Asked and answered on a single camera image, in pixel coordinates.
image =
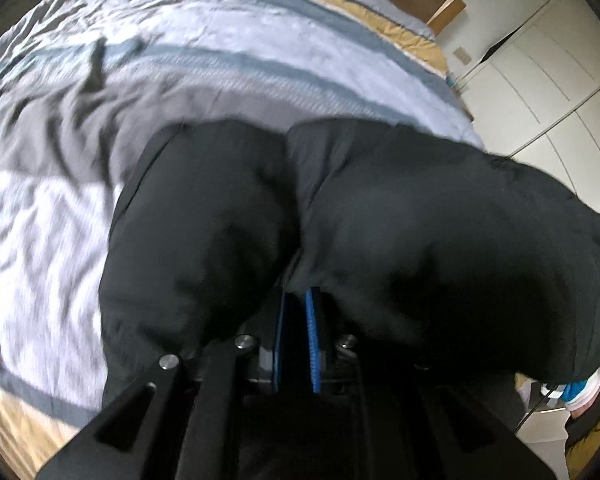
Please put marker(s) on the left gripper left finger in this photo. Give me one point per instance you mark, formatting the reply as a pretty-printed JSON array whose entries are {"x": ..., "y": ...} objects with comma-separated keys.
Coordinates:
[{"x": 180, "y": 418}]

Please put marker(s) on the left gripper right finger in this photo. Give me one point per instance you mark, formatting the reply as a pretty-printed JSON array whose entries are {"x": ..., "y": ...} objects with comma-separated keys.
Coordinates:
[{"x": 403, "y": 420}]

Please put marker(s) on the black puffer down coat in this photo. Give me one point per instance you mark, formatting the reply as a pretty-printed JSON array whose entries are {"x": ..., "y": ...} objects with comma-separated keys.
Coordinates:
[{"x": 450, "y": 256}]

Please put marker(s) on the gloved left hand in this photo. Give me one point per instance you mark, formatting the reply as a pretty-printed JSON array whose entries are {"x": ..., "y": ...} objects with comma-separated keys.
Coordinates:
[{"x": 575, "y": 395}]

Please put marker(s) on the striped blue yellow duvet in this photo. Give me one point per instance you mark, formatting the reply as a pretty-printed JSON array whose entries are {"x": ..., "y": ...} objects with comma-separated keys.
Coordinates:
[{"x": 85, "y": 83}]

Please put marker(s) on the white wardrobe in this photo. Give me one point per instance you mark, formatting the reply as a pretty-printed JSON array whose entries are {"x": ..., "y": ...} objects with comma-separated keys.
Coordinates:
[{"x": 537, "y": 99}]

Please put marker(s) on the beige wall socket right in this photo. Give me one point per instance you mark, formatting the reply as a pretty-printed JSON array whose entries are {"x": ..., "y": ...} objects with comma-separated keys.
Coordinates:
[{"x": 463, "y": 56}]

